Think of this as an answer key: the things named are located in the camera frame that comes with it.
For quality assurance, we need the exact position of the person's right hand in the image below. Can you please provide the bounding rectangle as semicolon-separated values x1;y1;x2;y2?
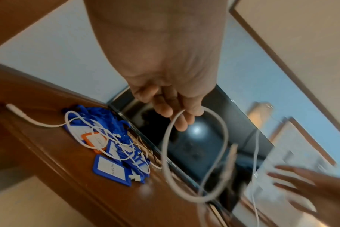
266;165;340;227

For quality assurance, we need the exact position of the person's left hand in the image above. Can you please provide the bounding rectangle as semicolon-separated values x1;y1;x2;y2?
83;0;228;132

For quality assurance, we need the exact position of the pile of blue ID lanyards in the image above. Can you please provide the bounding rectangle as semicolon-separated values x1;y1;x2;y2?
62;105;151;187

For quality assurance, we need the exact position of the wooden drawer with white bottom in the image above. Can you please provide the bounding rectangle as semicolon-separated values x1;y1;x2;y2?
0;172;98;227

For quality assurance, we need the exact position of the printed newspaper sheet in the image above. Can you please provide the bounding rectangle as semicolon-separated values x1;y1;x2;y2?
232;119;337;227

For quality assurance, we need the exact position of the black television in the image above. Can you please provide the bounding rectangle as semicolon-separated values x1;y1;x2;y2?
106;84;276;227

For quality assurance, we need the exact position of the thick white power cable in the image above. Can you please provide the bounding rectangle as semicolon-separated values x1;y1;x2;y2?
251;129;262;227

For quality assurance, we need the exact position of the brown wooden wall trim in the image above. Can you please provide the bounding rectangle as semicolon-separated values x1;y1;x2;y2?
229;0;340;142

